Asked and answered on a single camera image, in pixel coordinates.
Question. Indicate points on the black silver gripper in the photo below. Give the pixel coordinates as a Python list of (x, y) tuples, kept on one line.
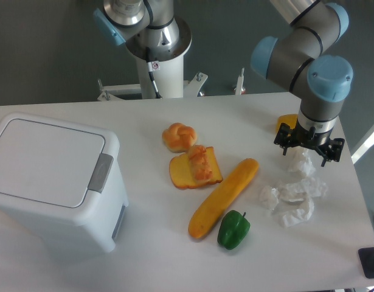
[(313, 134)]

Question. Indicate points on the long yellow baguette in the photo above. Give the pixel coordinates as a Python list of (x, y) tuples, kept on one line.
[(214, 206)]

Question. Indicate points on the braided bread roll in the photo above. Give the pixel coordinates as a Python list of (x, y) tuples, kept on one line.
[(179, 137)]

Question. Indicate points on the green bell pepper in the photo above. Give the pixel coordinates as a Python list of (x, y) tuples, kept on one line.
[(233, 229)]

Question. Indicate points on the toast bread slice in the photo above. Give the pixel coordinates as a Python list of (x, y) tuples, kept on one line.
[(181, 174)]

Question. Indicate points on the crumpled white paper small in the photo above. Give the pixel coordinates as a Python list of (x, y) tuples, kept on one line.
[(269, 197)]

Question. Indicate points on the black device at edge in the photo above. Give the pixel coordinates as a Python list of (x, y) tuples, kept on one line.
[(366, 256)]

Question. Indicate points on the crumpled white paper upper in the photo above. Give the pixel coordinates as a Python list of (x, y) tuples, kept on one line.
[(301, 163)]

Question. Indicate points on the white plastic trash can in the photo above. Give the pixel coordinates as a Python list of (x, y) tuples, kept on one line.
[(62, 181)]

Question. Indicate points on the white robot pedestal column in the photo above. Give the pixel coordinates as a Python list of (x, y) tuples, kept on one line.
[(155, 37)]

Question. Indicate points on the small crusty bread piece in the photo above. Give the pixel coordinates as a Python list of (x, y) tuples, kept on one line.
[(199, 164)]

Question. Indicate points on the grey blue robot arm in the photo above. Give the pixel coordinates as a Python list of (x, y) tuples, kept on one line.
[(298, 64)]

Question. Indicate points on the crumpled white paper large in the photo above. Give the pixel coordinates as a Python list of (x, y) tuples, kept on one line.
[(296, 200)]

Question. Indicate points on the yellow cheese block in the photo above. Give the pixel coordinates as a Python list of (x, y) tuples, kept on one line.
[(289, 119)]

